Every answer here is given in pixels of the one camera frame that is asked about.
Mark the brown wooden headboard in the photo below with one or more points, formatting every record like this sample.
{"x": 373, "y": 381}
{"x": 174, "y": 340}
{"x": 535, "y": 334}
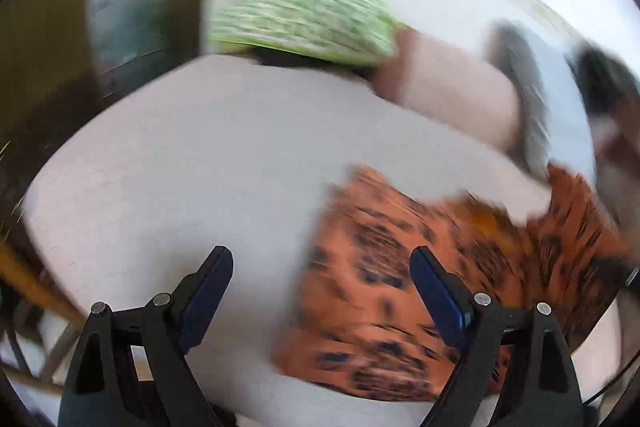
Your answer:
{"x": 620, "y": 137}

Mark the orange floral long-sleeve shirt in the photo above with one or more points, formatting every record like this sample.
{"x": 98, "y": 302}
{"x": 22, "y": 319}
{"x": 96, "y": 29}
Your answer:
{"x": 380, "y": 287}

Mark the green patterned folded blanket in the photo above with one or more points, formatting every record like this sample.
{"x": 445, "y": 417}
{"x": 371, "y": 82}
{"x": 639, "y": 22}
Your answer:
{"x": 305, "y": 24}

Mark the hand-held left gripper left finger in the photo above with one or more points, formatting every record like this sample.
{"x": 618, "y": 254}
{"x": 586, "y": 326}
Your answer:
{"x": 204, "y": 304}

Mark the dark furry garment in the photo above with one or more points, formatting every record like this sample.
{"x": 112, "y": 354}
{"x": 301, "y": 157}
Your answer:
{"x": 607, "y": 77}

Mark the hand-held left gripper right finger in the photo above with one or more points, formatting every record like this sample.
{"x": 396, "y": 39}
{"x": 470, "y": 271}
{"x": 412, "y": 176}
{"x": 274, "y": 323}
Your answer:
{"x": 442, "y": 304}

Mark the pink rolled blanket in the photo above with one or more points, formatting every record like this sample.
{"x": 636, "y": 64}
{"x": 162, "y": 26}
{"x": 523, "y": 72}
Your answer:
{"x": 450, "y": 87}

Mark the grey cloth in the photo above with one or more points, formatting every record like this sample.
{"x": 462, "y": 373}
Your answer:
{"x": 545, "y": 97}

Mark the yellow wooden stool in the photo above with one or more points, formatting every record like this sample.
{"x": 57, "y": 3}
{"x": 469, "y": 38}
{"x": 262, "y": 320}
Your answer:
{"x": 35, "y": 302}

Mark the wooden door with glass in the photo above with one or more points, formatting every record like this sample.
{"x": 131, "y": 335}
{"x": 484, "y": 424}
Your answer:
{"x": 90, "y": 7}

